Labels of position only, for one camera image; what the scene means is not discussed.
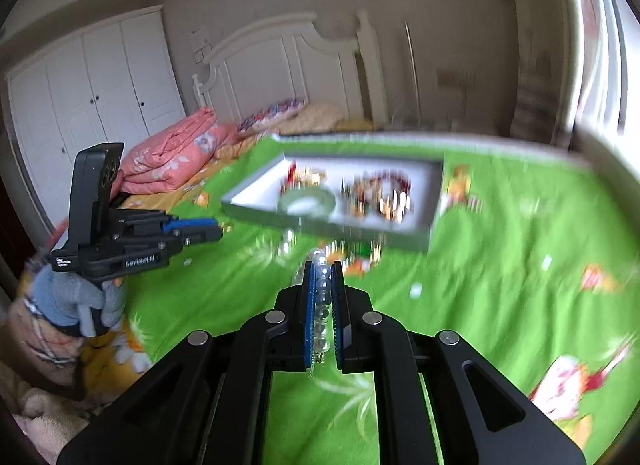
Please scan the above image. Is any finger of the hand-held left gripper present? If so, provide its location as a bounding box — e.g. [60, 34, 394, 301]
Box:
[117, 209, 219, 235]
[120, 226, 224, 254]

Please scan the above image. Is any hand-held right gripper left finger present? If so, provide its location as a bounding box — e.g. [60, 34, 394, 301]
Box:
[57, 260, 318, 465]

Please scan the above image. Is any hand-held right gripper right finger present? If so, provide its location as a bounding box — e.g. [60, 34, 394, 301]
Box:
[332, 260, 587, 465]

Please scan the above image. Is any white pearl necklace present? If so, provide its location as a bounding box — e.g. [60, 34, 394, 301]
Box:
[300, 245, 333, 381]

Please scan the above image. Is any gold bangle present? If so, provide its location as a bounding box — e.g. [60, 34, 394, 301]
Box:
[377, 190, 414, 222]

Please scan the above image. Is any dark red bead bracelet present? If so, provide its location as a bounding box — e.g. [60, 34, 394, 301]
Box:
[350, 170, 414, 196]

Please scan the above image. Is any grey jewelry box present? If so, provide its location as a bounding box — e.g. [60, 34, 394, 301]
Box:
[220, 152, 446, 253]

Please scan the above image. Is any person's left forearm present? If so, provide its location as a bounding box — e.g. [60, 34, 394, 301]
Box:
[7, 290, 101, 398]

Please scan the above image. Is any person's left hand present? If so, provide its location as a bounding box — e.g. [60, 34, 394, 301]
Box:
[30, 265, 127, 339]

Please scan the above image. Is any pink floral quilt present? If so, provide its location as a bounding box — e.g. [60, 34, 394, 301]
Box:
[107, 107, 241, 196]

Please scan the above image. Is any white wardrobe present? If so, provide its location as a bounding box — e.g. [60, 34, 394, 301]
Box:
[5, 5, 188, 226]

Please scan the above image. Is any pale green jade bangle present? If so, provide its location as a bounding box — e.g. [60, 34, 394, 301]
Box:
[277, 186, 336, 218]

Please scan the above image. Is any floral embroidered pillow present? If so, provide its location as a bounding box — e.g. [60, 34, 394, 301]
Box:
[237, 99, 308, 136]

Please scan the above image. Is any green printed cloth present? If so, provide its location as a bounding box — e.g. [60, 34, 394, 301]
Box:
[120, 137, 640, 465]

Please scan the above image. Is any cream pillow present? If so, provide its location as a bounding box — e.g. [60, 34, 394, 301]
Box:
[295, 104, 353, 134]

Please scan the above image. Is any white bed headboard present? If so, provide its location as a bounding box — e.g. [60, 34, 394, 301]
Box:
[192, 10, 386, 126]

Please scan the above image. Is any beige fleece cloth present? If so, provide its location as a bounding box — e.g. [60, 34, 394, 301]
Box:
[0, 360, 101, 465]

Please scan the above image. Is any gold ring ornament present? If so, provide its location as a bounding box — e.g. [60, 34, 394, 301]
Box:
[295, 167, 328, 186]

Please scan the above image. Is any white wall switch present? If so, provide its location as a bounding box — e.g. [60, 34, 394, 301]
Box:
[190, 27, 214, 66]

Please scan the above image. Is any white wall cable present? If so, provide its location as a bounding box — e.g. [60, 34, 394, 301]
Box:
[402, 22, 422, 116]

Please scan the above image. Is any white wall socket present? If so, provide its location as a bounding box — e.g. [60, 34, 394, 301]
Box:
[437, 70, 476, 92]

